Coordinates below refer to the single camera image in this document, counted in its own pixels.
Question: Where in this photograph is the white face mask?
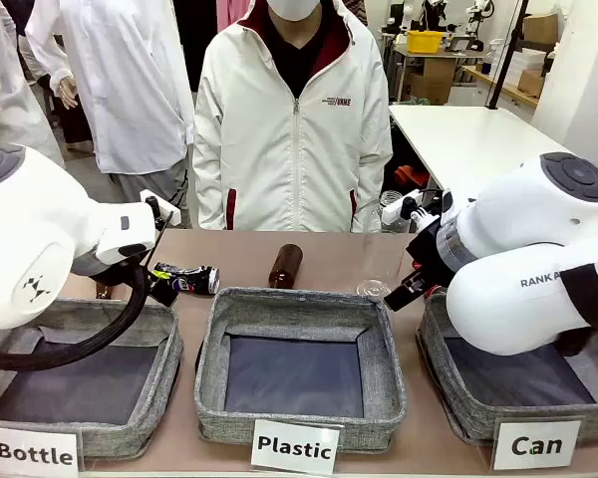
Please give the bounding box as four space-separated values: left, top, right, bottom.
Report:
266 0 322 22

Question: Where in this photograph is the grey fabric basket plastic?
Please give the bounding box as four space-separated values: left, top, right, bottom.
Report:
193 286 409 452

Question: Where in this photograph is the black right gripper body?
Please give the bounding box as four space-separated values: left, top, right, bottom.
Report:
403 271 448 306

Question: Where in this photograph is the bystander bare hand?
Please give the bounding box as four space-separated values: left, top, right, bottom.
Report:
55 69 80 111

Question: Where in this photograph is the bystander in white lab coat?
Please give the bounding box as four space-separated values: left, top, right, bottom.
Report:
24 0 195 225

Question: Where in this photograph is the black arm cable sleeve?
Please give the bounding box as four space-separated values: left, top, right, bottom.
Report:
552 263 598 358
0 263 153 372

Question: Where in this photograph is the person in white jacket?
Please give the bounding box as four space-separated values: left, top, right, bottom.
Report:
192 0 395 234

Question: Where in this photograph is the orange object under table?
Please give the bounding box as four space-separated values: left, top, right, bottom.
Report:
393 166 430 188

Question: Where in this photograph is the white Can label sign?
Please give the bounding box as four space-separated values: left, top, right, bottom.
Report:
491 416 585 472

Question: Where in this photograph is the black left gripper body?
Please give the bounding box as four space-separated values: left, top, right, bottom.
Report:
149 276 179 307

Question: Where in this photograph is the clear plastic bottle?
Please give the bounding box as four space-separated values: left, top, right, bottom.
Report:
356 232 413 300

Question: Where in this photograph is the brown glass bottle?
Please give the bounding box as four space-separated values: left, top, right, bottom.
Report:
267 242 304 290

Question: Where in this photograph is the grey fabric basket bottle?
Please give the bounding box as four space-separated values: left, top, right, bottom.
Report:
0 297 184 462

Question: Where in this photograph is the white Plastic label sign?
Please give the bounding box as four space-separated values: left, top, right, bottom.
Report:
250 417 345 475

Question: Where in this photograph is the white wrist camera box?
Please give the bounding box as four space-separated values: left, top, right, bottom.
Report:
382 191 425 225

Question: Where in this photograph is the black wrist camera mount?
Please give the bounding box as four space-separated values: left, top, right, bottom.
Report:
404 187 460 280

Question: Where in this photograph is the black stand pole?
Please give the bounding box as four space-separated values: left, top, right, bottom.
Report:
484 0 530 111

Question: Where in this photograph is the yellow plastic bin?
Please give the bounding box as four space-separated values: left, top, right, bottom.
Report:
407 30 445 54

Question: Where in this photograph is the white Bottle label sign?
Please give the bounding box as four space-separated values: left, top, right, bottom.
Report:
0 424 84 477

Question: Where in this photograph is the white background table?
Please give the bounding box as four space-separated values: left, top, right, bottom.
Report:
388 103 598 200

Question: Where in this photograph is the cardboard box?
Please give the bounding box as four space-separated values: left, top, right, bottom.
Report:
522 12 559 45
408 59 457 106

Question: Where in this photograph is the crushed dark blue can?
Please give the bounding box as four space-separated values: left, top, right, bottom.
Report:
151 263 221 299

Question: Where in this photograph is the grey fabric basket can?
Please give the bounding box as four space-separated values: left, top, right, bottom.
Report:
416 291 598 447

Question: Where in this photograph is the pink garment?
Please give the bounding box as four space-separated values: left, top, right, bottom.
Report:
216 0 240 32

